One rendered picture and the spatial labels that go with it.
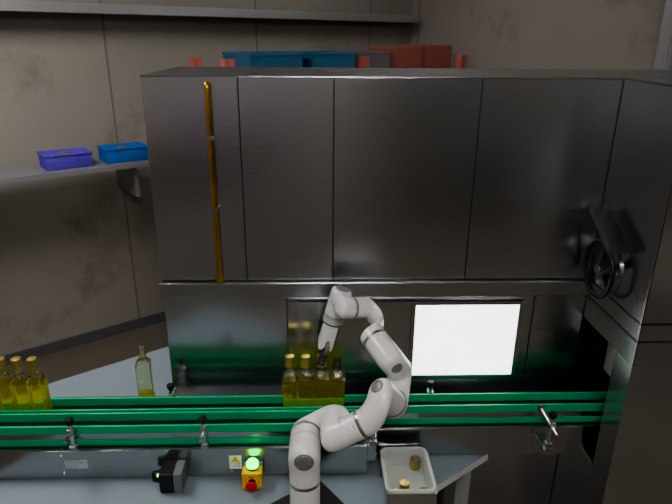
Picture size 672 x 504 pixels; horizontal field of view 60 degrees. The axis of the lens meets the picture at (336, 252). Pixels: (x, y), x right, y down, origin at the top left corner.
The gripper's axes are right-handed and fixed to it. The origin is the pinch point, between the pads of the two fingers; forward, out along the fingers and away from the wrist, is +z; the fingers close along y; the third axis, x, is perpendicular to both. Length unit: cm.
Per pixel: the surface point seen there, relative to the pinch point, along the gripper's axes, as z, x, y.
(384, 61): -103, 23, -281
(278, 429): 24.2, -9.5, 13.9
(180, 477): 44, -39, 24
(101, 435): 42, -70, 14
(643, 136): -105, 78, 3
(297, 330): -2.4, -10.1, -11.8
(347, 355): 3.5, 11.4, -11.9
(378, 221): -51, 8, -15
